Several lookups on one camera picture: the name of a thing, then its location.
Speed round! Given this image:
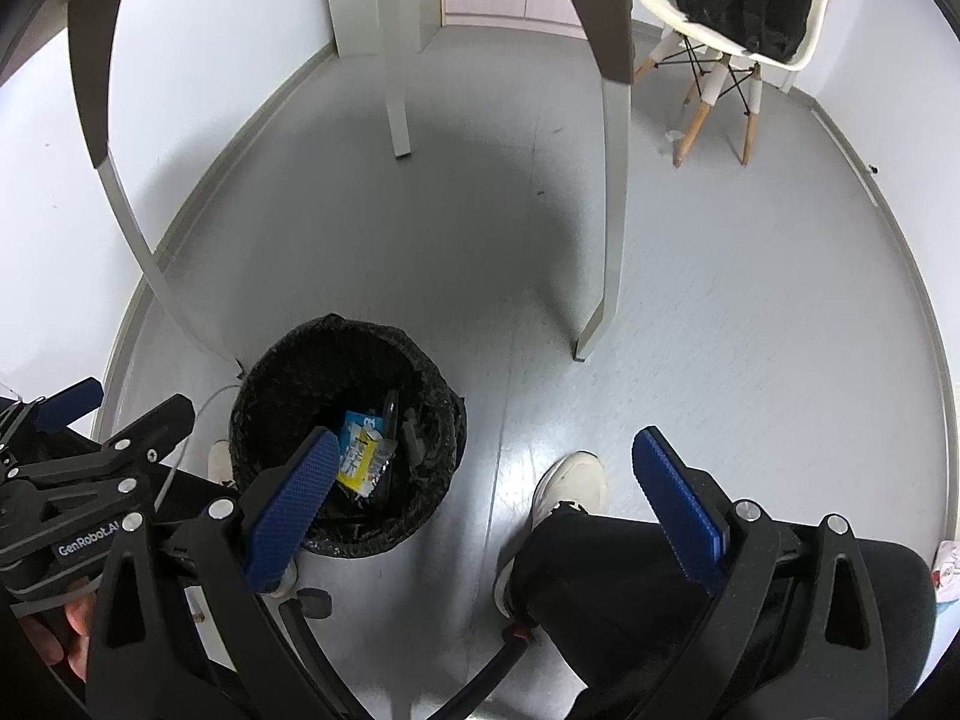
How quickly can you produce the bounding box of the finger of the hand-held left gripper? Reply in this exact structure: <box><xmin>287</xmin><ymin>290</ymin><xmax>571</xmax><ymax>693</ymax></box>
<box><xmin>0</xmin><ymin>379</ymin><xmax>104</xmax><ymax>470</ymax></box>
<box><xmin>94</xmin><ymin>394</ymin><xmax>197</xmax><ymax>467</ymax></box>

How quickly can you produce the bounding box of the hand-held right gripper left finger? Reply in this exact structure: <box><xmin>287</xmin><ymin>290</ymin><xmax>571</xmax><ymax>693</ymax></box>
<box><xmin>84</xmin><ymin>431</ymin><xmax>353</xmax><ymax>720</ymax></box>

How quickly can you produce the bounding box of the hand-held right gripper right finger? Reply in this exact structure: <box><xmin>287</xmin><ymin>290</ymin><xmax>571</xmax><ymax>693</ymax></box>
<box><xmin>632</xmin><ymin>426</ymin><xmax>890</xmax><ymax>720</ymax></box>

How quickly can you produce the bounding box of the yellow silver snack wrapper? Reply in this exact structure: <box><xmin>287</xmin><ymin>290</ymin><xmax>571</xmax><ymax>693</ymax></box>
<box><xmin>335</xmin><ymin>439</ymin><xmax>395</xmax><ymax>497</ymax></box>

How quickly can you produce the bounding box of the blue white milk carton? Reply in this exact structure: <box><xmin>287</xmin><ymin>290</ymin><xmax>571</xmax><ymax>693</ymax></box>
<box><xmin>341</xmin><ymin>409</ymin><xmax>383</xmax><ymax>458</ymax></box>

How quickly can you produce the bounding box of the black trash bin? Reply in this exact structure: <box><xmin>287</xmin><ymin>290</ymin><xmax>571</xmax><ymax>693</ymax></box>
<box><xmin>229</xmin><ymin>315</ymin><xmax>467</xmax><ymax>560</ymax></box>

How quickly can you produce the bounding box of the person's left hand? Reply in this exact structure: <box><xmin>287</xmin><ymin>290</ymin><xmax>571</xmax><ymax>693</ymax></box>
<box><xmin>19</xmin><ymin>589</ymin><xmax>98</xmax><ymax>680</ymax></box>

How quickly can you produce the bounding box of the person's right white shoe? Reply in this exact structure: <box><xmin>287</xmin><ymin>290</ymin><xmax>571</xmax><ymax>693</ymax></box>
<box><xmin>529</xmin><ymin>451</ymin><xmax>607</xmax><ymax>533</ymax></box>

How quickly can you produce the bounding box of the person's right leg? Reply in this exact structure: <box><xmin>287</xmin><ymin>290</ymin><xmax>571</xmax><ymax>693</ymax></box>
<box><xmin>491</xmin><ymin>506</ymin><xmax>938</xmax><ymax>720</ymax></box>

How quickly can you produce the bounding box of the white pink printed bag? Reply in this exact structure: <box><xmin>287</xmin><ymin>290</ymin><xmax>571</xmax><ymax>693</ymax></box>
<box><xmin>930</xmin><ymin>540</ymin><xmax>960</xmax><ymax>602</ymax></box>

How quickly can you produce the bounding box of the round wooden table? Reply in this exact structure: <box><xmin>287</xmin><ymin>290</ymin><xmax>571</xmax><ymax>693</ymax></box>
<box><xmin>0</xmin><ymin>0</ymin><xmax>637</xmax><ymax>377</ymax></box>

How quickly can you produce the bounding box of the white chair with wooden legs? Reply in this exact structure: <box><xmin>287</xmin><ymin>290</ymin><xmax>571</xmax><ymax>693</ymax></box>
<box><xmin>634</xmin><ymin>0</ymin><xmax>830</xmax><ymax>167</ymax></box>

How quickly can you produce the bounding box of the white cable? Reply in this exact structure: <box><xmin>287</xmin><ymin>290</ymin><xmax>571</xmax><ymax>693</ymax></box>
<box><xmin>154</xmin><ymin>382</ymin><xmax>242</xmax><ymax>515</ymax></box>

